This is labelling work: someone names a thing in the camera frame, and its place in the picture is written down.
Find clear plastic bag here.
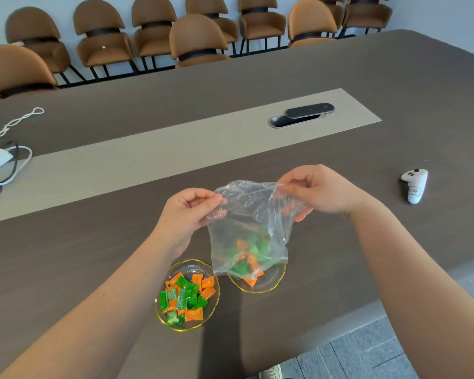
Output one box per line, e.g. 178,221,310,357
206,180,308,279

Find pile of wrapped candies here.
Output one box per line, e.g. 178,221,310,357
159,272,216,328

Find person's left forearm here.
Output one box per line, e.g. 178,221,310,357
0,229,174,379

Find white cable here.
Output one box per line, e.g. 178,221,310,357
0,146,33,187

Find brown upholstered chair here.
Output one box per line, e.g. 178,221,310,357
169,13,231,69
288,0,339,48
0,45,60,101

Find white handheld controller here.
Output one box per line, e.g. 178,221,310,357
401,168,429,205

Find row of brown chairs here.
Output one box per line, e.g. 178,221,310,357
5,0,393,86

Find person's right forearm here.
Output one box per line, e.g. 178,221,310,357
348,193,474,379

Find person's left hand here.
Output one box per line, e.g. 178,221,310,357
152,188,228,258

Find glass plate with gold rim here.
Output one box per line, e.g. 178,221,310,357
227,262,287,294
155,259,220,332

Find silver table socket box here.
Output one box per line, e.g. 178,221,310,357
268,113,327,129

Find black cable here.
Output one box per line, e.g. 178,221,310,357
0,141,20,194

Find black socket box lid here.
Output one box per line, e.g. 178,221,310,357
285,103,335,119

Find bagged orange and green candies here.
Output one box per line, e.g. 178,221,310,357
228,234,274,278

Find person's right hand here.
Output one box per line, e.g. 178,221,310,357
276,165,371,222

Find white twisted cord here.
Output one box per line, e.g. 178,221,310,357
0,107,45,151

